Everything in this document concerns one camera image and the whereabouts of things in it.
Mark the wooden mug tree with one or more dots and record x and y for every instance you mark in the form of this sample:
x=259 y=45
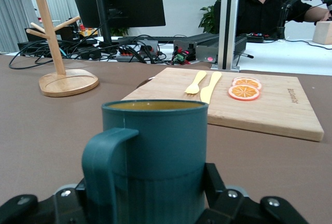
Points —
x=67 y=84

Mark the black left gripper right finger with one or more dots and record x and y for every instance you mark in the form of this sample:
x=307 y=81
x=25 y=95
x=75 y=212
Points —
x=228 y=208

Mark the light wooden block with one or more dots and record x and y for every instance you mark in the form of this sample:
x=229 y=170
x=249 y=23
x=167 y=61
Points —
x=323 y=33

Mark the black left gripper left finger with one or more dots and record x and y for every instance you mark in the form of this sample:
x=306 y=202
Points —
x=64 y=208

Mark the yellow plastic knife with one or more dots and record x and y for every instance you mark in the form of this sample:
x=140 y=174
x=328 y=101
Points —
x=208 y=89

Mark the bamboo cutting board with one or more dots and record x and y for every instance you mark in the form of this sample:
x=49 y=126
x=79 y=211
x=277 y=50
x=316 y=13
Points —
x=272 y=115

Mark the black keyboard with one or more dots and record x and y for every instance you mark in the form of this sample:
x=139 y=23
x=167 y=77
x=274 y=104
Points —
x=155 y=38

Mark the black computer monitor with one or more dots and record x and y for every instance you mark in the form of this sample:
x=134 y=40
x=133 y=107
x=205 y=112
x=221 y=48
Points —
x=129 y=1

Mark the grey power strip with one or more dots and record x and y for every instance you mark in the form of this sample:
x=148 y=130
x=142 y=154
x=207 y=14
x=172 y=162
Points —
x=129 y=55

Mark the orange slice toy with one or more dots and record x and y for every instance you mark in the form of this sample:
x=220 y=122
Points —
x=256 y=84
x=243 y=93
x=246 y=78

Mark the yellow emergency stop box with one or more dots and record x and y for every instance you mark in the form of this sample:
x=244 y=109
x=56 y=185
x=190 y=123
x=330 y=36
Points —
x=88 y=30

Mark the aluminium profile post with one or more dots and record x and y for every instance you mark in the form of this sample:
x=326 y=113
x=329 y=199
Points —
x=228 y=27

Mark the bare person forearm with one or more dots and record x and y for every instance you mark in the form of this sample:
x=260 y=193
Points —
x=316 y=14

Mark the green potted plant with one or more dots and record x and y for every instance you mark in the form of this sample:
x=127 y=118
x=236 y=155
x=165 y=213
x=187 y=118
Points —
x=210 y=19

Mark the person in black shirt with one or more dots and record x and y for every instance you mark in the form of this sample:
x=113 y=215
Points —
x=259 y=14

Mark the yellow plastic fork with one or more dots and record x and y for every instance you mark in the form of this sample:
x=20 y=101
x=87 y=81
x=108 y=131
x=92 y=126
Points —
x=195 y=82

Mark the black controller box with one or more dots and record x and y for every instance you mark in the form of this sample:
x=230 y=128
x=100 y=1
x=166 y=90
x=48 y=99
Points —
x=207 y=47

